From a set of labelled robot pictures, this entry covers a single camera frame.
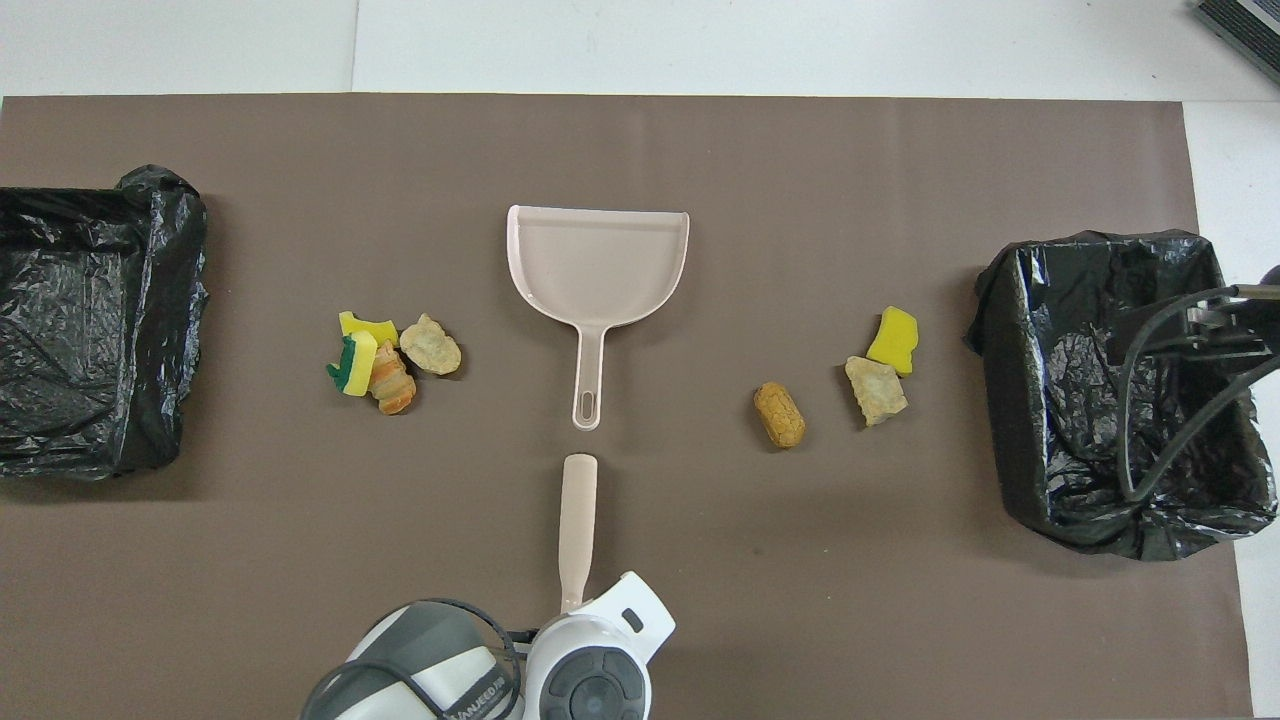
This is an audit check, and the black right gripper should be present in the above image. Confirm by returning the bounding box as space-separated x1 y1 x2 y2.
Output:
1186 300 1280 355

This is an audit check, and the plain yellow sponge piece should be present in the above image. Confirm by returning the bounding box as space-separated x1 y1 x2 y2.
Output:
866 307 919 377

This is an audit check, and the pale beige sponge chunk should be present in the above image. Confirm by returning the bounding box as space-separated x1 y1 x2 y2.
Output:
845 356 909 428

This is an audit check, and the brown oval bread-like chunk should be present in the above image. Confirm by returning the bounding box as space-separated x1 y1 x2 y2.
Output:
753 381 807 449

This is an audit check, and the beige plastic dustpan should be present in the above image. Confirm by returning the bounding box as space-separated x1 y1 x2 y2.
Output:
506 205 691 433

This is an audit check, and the beige hand brush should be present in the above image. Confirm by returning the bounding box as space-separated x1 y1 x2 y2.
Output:
558 453 599 613

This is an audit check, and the beige layered sponge chunk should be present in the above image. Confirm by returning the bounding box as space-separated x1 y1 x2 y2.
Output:
400 313 463 376

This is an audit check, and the orange striped sponge chunk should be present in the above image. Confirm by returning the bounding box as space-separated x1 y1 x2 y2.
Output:
368 340 418 416

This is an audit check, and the curved yellow sponge piece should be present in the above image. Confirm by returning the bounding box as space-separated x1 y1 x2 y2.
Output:
338 310 401 349

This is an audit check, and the yellow sponge with green pad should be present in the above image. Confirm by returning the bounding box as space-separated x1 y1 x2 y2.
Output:
326 332 379 398

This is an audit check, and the black bag lined bin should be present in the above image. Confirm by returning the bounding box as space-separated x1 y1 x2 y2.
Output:
0 165 211 481
965 230 1279 561

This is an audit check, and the dark ribbed object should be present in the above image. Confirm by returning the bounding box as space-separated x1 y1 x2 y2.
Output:
1190 0 1280 86

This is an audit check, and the brown table mat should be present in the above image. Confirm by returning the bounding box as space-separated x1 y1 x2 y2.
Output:
0 95 1256 720

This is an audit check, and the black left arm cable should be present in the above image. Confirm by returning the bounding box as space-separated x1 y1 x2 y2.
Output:
300 597 541 720

